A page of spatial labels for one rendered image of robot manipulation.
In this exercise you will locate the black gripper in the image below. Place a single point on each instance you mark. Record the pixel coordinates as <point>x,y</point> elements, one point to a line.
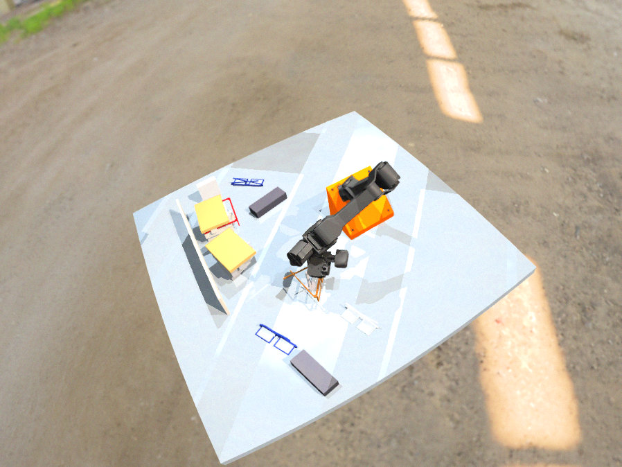
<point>340,258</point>

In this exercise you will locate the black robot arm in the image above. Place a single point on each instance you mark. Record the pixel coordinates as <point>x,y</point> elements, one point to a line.
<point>323,234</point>

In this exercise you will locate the beige flat panel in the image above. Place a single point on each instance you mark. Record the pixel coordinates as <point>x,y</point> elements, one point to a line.
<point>206,268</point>

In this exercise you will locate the dark blue rectangular glasses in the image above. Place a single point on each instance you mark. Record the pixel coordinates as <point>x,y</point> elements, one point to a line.
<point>242,182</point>

